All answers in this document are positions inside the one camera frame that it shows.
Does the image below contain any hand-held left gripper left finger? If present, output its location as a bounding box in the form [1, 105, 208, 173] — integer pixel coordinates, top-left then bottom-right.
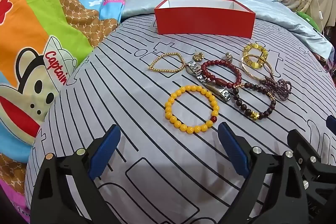
[31, 124, 122, 224]

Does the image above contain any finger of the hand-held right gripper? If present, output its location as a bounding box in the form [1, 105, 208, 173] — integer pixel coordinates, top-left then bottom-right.
[287, 129, 336, 189]
[326, 115, 336, 133]

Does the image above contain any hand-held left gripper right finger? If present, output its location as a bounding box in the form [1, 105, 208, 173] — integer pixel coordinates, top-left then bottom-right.
[218, 122, 309, 224]

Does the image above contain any dark brown bead bracelet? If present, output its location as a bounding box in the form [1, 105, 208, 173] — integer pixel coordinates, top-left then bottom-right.
[232, 82, 276, 121]

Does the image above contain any red bead bracelet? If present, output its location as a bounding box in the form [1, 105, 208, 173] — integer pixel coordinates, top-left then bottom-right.
[201, 59, 242, 89]

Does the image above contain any yellow bead bracelet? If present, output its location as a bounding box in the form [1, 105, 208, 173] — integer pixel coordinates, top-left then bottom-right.
[165, 85, 220, 134]

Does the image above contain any thin gold bangle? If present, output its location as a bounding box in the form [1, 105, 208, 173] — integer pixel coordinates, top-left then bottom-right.
[241, 55, 275, 80]

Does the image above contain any silver metal watch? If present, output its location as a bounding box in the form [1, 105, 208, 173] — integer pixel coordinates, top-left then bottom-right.
[186, 61, 231, 102]

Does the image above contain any gold bead bracelet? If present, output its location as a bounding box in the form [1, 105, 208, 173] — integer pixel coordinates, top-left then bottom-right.
[148, 53, 186, 73]

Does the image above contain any yellow crystal bracelet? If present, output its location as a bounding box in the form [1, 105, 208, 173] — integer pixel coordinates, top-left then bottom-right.
[242, 43, 269, 69]

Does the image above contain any red box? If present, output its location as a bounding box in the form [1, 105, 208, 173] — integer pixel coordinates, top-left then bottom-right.
[154, 0, 256, 39]

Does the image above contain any grey striped bedsheet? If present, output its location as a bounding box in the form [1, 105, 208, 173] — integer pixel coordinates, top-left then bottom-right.
[25, 13, 336, 224]

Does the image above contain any green plush item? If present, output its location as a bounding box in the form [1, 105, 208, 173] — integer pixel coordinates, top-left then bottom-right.
[297, 11, 322, 31]

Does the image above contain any light blue satin quilt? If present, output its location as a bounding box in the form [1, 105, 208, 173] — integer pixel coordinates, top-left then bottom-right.
[121, 0, 335, 59]

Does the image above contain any colourful cartoon monkey blanket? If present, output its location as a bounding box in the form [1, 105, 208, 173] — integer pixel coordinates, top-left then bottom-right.
[0, 0, 126, 224]

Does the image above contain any white cable with switch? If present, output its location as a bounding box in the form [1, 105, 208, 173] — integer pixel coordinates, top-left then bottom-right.
[314, 0, 324, 30]

